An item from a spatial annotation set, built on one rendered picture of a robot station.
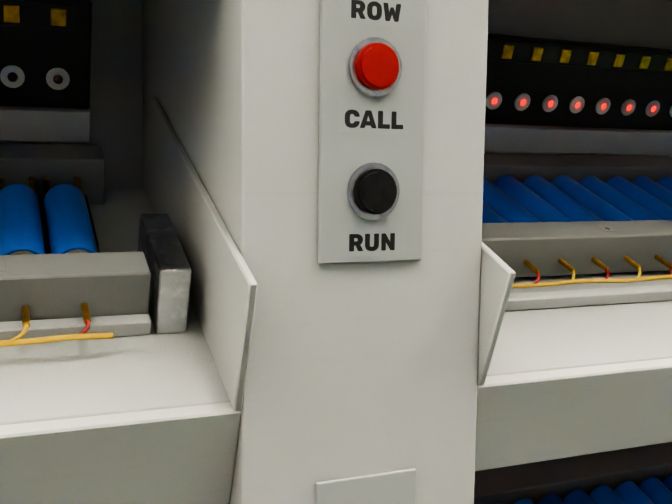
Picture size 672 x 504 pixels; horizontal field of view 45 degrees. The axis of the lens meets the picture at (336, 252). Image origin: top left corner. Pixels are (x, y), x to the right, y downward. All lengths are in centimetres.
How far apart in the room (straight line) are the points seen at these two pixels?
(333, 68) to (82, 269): 12
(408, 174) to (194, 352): 10
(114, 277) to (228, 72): 9
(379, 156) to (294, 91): 4
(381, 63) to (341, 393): 12
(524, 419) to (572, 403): 2
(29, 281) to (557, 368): 21
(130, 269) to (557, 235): 21
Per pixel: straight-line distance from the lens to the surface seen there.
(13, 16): 42
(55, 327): 31
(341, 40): 29
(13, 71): 43
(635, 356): 38
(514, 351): 35
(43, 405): 29
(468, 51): 31
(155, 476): 30
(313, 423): 30
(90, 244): 34
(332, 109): 28
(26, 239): 34
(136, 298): 32
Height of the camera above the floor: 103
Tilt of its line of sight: 6 degrees down
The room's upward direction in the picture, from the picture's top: 1 degrees clockwise
